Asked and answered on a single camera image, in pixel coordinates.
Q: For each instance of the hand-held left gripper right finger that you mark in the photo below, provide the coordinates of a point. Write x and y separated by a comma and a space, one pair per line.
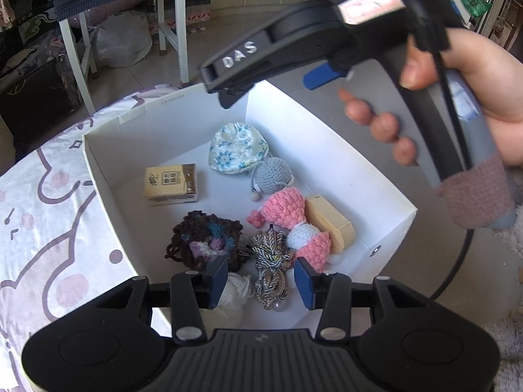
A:
304, 284

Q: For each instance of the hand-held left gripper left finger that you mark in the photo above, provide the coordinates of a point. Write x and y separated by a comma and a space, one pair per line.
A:
216, 284

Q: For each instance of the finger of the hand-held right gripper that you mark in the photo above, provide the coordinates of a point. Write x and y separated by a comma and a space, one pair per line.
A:
325, 75
235, 96

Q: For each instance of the white yarn ball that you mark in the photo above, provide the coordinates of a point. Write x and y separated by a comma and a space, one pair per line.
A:
237, 290

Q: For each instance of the dark brown crochet pouch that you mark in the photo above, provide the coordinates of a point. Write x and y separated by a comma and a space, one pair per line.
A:
200, 241

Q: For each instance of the blue floral fabric pouch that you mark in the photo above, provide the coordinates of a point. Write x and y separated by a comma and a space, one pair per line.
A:
237, 149

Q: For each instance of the white cardboard box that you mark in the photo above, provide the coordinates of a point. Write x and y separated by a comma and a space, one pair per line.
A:
327, 139

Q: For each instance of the wooden block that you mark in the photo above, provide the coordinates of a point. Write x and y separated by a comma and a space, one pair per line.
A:
331, 222

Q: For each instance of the pink crochet doll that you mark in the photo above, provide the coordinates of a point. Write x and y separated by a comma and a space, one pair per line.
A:
286, 208

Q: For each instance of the grey crochet toy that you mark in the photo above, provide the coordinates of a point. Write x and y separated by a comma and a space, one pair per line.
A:
271, 175

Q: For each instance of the yellow tissue pack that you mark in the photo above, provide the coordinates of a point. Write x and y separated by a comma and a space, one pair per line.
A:
169, 183

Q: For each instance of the person's right hand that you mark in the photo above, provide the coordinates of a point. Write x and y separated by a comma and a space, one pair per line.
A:
490, 81

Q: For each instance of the translucent plastic bag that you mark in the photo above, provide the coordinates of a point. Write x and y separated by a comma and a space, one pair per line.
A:
122, 41

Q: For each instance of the green shopping bag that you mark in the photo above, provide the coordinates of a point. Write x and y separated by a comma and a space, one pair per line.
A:
476, 2

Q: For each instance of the white cartoon printed blanket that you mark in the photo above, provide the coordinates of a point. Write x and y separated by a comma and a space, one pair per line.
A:
49, 220

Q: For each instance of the black bag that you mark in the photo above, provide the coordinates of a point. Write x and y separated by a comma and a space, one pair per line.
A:
36, 90

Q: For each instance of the cream hard-shell suitcase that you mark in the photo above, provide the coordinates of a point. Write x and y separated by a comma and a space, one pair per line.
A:
5, 147

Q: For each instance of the hanging pink scarf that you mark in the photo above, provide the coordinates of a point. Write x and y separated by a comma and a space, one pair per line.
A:
6, 12

